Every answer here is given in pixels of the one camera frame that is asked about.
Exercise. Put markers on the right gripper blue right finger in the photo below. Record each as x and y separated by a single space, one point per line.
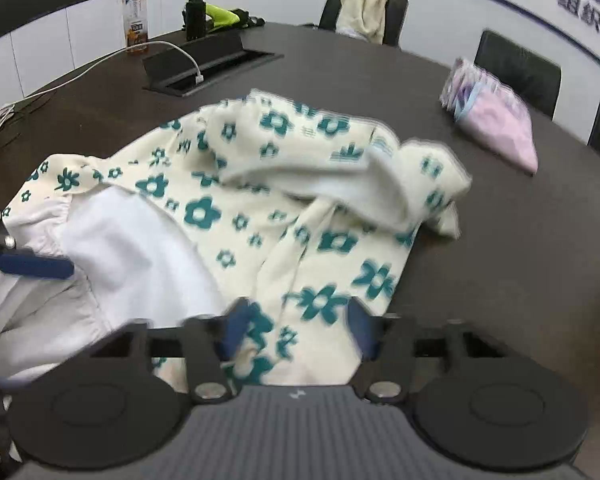
365 328

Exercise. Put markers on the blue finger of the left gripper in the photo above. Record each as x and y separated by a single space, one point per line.
29 265

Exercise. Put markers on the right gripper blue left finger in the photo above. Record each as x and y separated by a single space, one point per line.
234 326

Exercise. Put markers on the cream green floral garment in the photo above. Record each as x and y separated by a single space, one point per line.
294 209

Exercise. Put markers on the pink folded clothes bundle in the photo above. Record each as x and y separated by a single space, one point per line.
490 113

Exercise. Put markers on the orange drink bottle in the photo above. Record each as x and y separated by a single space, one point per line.
135 25

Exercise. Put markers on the black office chair middle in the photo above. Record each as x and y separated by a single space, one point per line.
535 79

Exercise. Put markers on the neon yellow cloth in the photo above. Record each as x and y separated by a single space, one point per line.
217 17

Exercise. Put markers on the black walkie talkie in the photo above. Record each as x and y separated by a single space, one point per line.
195 19

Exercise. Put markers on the black chair with cream garment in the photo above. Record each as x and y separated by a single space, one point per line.
395 14

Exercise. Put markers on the cream garment on chair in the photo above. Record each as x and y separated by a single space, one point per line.
362 19

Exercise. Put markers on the black table cable box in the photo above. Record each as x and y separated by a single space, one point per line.
201 62

